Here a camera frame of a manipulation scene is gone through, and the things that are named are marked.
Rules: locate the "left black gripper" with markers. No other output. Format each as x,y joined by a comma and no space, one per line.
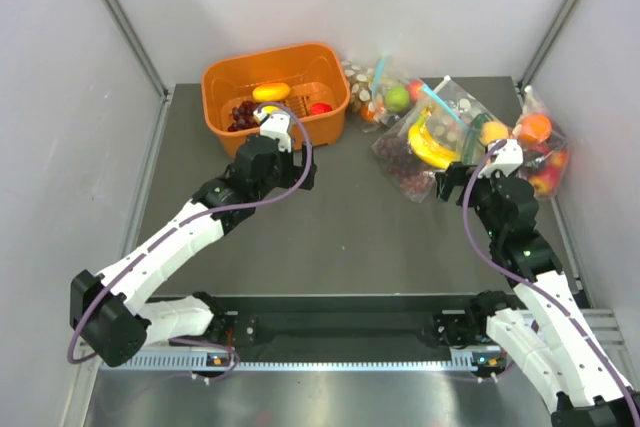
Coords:
293,171

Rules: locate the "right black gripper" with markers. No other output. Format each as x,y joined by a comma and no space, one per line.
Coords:
456,175

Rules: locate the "yellow fake banana bunch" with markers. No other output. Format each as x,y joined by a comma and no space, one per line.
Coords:
433,137

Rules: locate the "blue zip top bag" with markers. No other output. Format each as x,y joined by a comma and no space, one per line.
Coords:
443,95

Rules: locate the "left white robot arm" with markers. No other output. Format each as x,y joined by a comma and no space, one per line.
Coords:
112,312

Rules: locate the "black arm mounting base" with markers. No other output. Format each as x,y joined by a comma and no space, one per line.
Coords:
304,325

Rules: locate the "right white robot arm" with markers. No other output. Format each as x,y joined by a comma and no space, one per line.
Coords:
543,331

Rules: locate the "white zip bag with fruit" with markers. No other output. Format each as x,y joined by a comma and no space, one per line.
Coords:
480,128

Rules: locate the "red fake tomato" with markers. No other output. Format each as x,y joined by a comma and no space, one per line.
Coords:
320,108

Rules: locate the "yellow fake lemon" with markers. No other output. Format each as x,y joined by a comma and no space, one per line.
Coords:
261,113

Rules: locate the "right bag with orange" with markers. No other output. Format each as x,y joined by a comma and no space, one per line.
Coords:
544,145

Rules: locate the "purple fake grapes in basket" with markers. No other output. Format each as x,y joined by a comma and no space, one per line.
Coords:
243,117

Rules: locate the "yellow fake mango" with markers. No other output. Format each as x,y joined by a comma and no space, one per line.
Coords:
271,92

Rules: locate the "back bag with green apple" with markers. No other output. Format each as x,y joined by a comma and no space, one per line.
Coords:
381,95

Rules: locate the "orange plastic basket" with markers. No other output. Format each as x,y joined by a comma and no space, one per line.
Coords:
307,78

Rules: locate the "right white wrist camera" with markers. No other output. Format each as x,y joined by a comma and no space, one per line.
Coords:
506,160

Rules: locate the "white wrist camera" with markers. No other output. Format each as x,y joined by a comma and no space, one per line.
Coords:
506,160
278,128

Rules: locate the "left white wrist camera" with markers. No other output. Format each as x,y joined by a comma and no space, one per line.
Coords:
278,128

